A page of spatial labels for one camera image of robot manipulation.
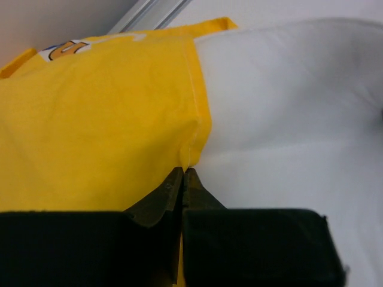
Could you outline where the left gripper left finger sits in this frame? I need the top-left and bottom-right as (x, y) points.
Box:
(1, 167), (183, 286)

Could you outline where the yellow pillowcase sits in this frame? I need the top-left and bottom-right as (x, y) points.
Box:
(0, 17), (239, 287)

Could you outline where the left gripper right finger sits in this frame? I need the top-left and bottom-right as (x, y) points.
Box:
(182, 169), (346, 286)

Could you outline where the aluminium table frame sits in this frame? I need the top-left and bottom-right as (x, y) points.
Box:
(108, 0), (190, 35)

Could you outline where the white pillow yellow edge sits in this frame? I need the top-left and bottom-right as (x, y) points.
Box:
(196, 19), (382, 209)

